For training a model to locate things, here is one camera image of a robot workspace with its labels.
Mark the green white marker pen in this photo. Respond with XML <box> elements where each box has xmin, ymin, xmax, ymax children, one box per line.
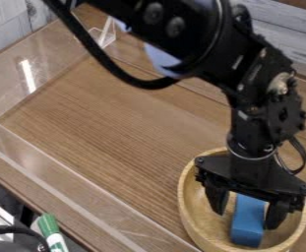
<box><xmin>38</xmin><ymin>214</ymin><xmax>70</xmax><ymax>252</ymax></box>

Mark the clear acrylic corner bracket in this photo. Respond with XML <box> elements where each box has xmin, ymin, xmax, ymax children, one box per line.
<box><xmin>75</xmin><ymin>16</ymin><xmax>117</xmax><ymax>48</ymax></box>

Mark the black cable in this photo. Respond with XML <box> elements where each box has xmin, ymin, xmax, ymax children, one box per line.
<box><xmin>272</xmin><ymin>136</ymin><xmax>306</xmax><ymax>176</ymax></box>

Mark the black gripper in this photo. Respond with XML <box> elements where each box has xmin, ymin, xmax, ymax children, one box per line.
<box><xmin>194</xmin><ymin>152</ymin><xmax>306</xmax><ymax>230</ymax></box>

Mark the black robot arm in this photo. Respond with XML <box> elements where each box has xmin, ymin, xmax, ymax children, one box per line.
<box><xmin>42</xmin><ymin>0</ymin><xmax>306</xmax><ymax>229</ymax></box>

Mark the blue rectangular block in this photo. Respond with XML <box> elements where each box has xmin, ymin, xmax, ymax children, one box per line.
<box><xmin>230</xmin><ymin>194</ymin><xmax>266</xmax><ymax>248</ymax></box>

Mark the clear acrylic tray wall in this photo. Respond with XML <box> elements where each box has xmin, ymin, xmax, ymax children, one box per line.
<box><xmin>0</xmin><ymin>125</ymin><xmax>199</xmax><ymax>252</ymax></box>

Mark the brown wooden bowl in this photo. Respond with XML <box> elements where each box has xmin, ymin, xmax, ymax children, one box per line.
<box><xmin>178</xmin><ymin>148</ymin><xmax>306</xmax><ymax>252</ymax></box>

